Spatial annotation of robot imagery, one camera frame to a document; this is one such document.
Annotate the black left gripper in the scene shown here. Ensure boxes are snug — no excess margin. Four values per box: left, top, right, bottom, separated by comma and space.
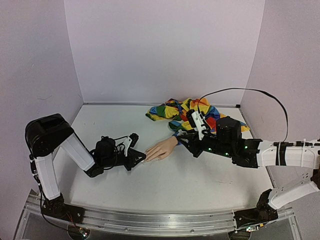
102, 150, 146, 172

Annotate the clear nail polish bottle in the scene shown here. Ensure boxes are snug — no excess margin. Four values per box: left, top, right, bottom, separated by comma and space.
175, 129, 188, 137

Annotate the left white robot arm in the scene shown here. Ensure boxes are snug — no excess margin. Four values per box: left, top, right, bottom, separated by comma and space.
24, 113, 146, 225

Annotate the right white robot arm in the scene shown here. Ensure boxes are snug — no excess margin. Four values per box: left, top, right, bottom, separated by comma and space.
177, 115, 320, 229

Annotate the mannequin hand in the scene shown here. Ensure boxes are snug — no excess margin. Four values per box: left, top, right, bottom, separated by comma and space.
144, 136, 178, 163

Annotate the colourful rainbow jacket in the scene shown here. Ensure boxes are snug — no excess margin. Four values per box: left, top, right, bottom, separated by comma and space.
145, 97, 251, 146

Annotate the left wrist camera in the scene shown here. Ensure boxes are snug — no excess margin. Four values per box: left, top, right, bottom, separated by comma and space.
122, 133, 139, 157

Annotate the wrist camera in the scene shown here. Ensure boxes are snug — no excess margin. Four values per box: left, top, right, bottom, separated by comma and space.
122, 133, 139, 157
186, 109, 211, 141

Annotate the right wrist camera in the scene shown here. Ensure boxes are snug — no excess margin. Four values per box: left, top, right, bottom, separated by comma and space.
186, 109, 211, 141

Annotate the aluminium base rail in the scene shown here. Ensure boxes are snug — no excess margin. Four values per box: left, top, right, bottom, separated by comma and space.
13, 194, 302, 240

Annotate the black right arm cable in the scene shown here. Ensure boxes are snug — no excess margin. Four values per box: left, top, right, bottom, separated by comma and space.
197, 87, 289, 143

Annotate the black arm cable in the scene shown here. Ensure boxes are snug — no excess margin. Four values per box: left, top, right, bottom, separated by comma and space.
39, 202, 73, 232
197, 87, 289, 143

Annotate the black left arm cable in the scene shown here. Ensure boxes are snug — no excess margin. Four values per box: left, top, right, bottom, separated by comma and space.
39, 202, 73, 232

